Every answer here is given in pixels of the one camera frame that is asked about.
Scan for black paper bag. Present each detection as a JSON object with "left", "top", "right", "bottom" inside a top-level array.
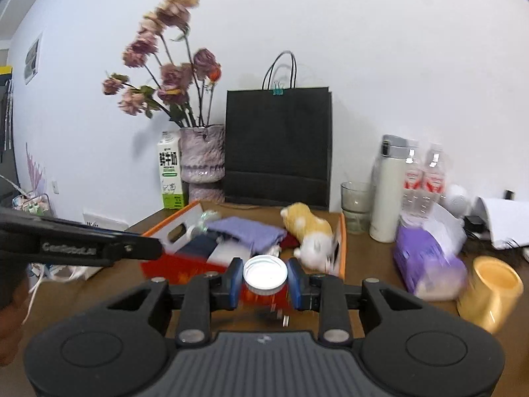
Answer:
[{"left": 224, "top": 51, "right": 333, "bottom": 211}]

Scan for purple textured vase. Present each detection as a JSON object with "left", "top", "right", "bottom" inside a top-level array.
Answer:
[{"left": 179, "top": 124, "right": 226, "bottom": 204}]

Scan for dark blue pouch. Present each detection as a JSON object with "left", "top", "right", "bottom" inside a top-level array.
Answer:
[{"left": 178, "top": 234, "right": 220, "bottom": 259}]

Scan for dried pink flower bouquet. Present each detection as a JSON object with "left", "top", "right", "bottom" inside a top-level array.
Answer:
[{"left": 102, "top": 0, "right": 223, "bottom": 129}]

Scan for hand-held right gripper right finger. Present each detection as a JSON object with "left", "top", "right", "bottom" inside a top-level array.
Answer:
[{"left": 287, "top": 257, "right": 423, "bottom": 347}]

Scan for clear water bottle red label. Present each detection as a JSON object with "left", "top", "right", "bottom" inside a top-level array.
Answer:
[
  {"left": 402, "top": 140, "right": 426, "bottom": 220},
  {"left": 422, "top": 143, "right": 449, "bottom": 211}
]

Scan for white box with print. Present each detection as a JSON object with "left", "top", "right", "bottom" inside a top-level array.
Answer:
[{"left": 82, "top": 210, "right": 130, "bottom": 232}]

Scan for person's left hand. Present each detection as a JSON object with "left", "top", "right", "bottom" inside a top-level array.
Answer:
[{"left": 0, "top": 281, "right": 30, "bottom": 367}]

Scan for white flat bag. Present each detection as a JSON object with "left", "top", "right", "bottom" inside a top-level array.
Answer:
[{"left": 43, "top": 262, "right": 104, "bottom": 283}]

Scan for small cluttered rack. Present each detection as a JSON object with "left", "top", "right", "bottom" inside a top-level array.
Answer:
[{"left": 10, "top": 192, "right": 56, "bottom": 218}]

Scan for white round camera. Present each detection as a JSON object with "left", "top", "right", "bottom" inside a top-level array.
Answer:
[{"left": 440, "top": 184, "right": 472, "bottom": 218}]

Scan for purple feather decoration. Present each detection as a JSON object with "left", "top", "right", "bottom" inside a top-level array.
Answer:
[{"left": 25, "top": 143, "right": 46, "bottom": 193}]

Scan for wooden desktop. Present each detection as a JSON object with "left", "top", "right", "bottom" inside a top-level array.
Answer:
[{"left": 25, "top": 200, "right": 529, "bottom": 340}]

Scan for purple folded cloth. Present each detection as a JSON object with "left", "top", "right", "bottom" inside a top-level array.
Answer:
[{"left": 206, "top": 216, "right": 287, "bottom": 255}]

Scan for orange storage box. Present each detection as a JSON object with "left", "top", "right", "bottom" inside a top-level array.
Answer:
[{"left": 141, "top": 200, "right": 347, "bottom": 302}]

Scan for white papers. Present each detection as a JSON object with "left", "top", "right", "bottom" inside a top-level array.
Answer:
[{"left": 475, "top": 196, "right": 529, "bottom": 251}]

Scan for small white box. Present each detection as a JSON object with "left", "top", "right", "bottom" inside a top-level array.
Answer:
[{"left": 207, "top": 242, "right": 253, "bottom": 266}]

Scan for clear glass cup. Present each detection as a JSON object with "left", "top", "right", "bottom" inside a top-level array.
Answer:
[{"left": 340, "top": 181, "right": 375, "bottom": 234}]

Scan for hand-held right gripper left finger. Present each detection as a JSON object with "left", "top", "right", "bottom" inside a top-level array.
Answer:
[{"left": 108, "top": 257, "right": 244, "bottom": 347}]

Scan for wall picture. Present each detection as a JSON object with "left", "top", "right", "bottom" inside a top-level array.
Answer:
[{"left": 23, "top": 32, "right": 43, "bottom": 85}]

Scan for white thermos bottle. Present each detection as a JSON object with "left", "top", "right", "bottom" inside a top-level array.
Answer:
[{"left": 369, "top": 134, "right": 410, "bottom": 243}]

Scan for yellow plush toy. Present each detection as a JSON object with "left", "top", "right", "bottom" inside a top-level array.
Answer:
[{"left": 280, "top": 202, "right": 335, "bottom": 274}]

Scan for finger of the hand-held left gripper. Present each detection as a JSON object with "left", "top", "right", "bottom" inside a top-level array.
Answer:
[{"left": 111, "top": 232, "right": 164, "bottom": 266}]

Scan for purple tissue pack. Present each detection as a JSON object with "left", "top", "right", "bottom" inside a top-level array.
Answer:
[{"left": 392, "top": 207, "right": 469, "bottom": 302}]

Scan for yellow cup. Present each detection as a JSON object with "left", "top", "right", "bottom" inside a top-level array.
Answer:
[{"left": 457, "top": 255, "right": 525, "bottom": 335}]

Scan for white green milk carton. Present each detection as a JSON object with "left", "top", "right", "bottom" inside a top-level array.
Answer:
[{"left": 156, "top": 130, "right": 184, "bottom": 209}]

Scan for white lidded jar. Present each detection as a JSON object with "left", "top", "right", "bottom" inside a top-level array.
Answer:
[{"left": 242, "top": 255, "right": 289, "bottom": 298}]

